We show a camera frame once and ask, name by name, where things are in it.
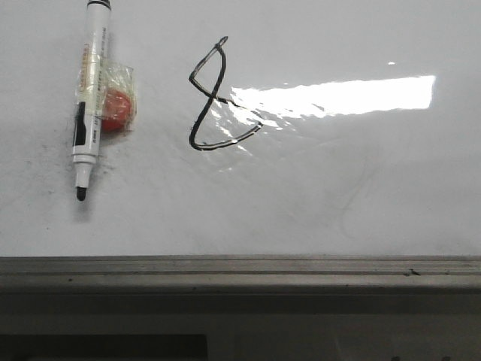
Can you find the white glossy whiteboard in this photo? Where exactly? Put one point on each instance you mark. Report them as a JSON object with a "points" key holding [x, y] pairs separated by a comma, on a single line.
{"points": [[370, 144]]}

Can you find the clear adhesive tape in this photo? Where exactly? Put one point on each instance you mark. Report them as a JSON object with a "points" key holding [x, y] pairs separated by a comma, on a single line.
{"points": [[120, 77]]}

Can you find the white black whiteboard marker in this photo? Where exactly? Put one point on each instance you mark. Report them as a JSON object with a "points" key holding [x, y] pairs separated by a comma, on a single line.
{"points": [[87, 130]]}

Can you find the red round magnet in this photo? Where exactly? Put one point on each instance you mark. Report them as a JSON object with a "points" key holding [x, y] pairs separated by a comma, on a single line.
{"points": [[117, 110]]}

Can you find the black drawn number eight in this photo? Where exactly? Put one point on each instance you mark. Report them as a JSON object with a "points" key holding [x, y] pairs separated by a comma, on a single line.
{"points": [[212, 96]]}

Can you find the grey aluminium whiteboard frame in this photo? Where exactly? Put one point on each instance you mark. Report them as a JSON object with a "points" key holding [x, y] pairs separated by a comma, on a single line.
{"points": [[240, 275]]}

